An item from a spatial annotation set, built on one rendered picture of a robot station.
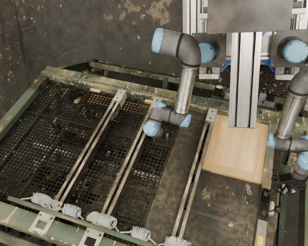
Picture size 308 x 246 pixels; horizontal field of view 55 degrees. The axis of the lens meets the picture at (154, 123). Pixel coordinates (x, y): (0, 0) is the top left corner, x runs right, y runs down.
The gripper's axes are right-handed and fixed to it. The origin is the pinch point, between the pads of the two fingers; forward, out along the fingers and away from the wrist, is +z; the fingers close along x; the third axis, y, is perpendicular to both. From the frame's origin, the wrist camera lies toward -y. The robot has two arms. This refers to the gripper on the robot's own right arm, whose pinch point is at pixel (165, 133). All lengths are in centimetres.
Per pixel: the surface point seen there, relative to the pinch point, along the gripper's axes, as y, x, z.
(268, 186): 26, 64, 12
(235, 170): 19, 44, 15
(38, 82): -37, -119, 17
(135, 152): 14.3, -19.4, 0.8
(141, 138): 4.4, -18.6, 6.9
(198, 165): 18.2, 21.0, 9.6
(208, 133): -3.7, 24.8, 19.4
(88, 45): -104, -125, 94
